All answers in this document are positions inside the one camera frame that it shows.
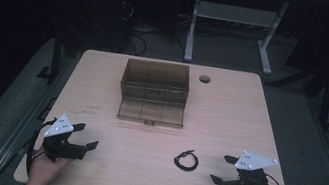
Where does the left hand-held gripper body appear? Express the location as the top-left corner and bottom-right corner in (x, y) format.
(39, 110), (95, 168)

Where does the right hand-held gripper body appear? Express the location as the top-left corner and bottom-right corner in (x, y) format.
(221, 147), (281, 185)

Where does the brown transparent drawer box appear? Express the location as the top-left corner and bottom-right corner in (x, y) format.
(113, 55), (194, 132)

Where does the person's left hand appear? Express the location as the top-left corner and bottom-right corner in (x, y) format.
(23, 147), (74, 185)

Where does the white metal stand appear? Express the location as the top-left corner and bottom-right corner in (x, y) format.
(182, 0), (290, 78)

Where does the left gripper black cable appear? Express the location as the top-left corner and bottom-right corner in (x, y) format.
(23, 113), (58, 180)

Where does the grey cable grommet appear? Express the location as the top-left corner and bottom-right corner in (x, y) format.
(198, 74), (212, 85)

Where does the bundle of floor cables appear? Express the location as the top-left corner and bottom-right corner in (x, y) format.
(110, 0), (196, 64)

